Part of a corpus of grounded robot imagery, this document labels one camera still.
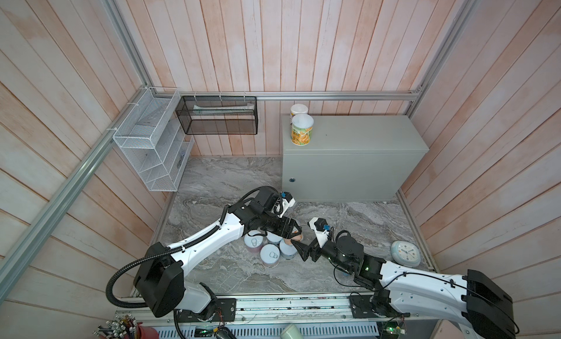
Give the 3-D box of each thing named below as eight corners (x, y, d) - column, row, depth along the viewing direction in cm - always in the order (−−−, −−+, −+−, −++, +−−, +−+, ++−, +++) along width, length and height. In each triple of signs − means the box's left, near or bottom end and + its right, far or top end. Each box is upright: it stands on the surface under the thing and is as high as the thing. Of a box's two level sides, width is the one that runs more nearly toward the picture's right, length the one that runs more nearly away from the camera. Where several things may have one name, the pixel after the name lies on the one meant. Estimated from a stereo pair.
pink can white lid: (260, 265, 84) (260, 260, 80) (261, 249, 88) (260, 244, 84) (280, 265, 84) (280, 260, 80) (279, 249, 88) (280, 244, 84)
